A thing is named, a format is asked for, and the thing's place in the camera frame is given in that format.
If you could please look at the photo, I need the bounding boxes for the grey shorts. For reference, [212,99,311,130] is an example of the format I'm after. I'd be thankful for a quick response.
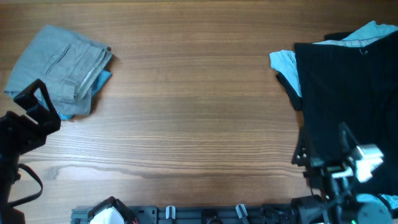
[4,25,113,115]

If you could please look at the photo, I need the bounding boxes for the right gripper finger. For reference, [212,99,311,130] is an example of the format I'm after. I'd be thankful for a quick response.
[291,127,311,167]
[338,122,359,156]

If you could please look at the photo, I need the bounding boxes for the folded blue denim shorts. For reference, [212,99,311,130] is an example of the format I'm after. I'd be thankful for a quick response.
[51,70,112,120]

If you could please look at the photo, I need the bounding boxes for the light blue garment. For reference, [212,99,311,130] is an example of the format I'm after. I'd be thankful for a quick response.
[269,21,397,209]

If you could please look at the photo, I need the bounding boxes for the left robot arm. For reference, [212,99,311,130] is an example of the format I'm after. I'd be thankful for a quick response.
[1,79,61,224]

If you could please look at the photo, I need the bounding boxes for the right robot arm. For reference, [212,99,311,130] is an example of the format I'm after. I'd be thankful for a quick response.
[288,123,397,223]

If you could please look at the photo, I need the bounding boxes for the black garment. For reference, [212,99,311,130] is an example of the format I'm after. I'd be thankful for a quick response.
[275,30,398,224]

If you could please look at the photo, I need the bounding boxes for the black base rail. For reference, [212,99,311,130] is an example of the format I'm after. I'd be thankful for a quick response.
[70,203,299,224]

